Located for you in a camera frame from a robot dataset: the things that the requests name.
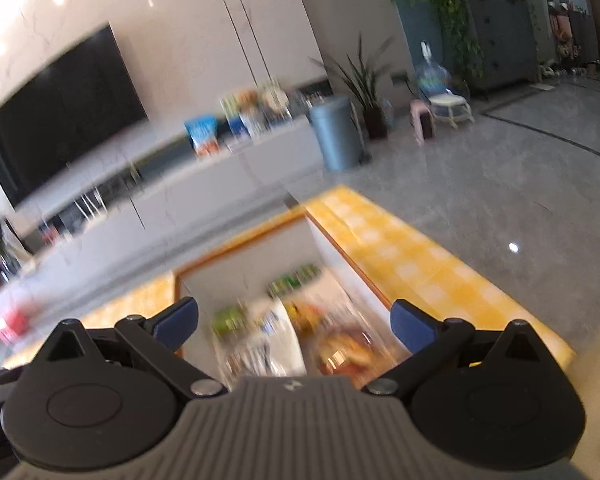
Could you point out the pink box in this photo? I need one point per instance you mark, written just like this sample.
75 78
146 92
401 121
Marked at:
9 325

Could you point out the teddy bear in white pot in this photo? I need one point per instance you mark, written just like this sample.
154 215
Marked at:
250 102

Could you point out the long-leaf plant in black pot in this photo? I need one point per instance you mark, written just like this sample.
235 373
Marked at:
375 122

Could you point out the white stool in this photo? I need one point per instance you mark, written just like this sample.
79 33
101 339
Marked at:
450 105

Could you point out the yellow waffle packet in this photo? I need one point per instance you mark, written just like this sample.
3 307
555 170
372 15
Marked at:
347 351

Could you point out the orange cardboard box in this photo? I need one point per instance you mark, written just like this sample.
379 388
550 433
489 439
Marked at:
245 260

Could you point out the white marble television console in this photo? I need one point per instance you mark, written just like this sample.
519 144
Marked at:
190 185

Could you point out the blue water bottle with pump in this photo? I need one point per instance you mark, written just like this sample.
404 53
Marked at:
432 77

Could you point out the yellow checked tablecloth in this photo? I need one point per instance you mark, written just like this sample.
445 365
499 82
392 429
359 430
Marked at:
405 255

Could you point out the pink heater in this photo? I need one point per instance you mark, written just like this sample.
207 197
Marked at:
422 122

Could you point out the green raisin packet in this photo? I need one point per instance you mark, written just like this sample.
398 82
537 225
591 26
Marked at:
230 321

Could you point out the round paper fan ornament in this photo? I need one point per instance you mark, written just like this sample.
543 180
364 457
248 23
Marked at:
276 100

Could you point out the blue snack bag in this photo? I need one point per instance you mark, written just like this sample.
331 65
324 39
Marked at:
202 137

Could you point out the wall-mounted black television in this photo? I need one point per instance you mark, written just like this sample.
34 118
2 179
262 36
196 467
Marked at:
55 125

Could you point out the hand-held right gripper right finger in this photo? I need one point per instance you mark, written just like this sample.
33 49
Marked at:
410 326

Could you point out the grey drawer cabinet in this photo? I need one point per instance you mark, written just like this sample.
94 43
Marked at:
502 40

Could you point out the white and blue biscuit packet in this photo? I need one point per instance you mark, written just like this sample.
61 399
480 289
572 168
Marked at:
275 352

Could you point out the white router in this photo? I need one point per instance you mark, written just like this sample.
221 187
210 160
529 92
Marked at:
89 205

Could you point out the illustrated green picture book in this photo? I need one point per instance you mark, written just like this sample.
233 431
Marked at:
232 130

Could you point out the trailing pothos plant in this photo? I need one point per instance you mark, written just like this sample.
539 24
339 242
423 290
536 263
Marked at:
450 5

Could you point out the grey metal trash can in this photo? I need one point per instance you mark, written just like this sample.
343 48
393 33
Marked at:
336 135

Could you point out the green sausage stick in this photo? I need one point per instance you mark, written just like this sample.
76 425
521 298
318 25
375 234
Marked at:
295 280

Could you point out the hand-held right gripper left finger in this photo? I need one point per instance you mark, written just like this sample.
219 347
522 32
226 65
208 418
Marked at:
177 323

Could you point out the row of shoes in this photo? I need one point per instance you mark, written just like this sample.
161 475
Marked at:
575 70

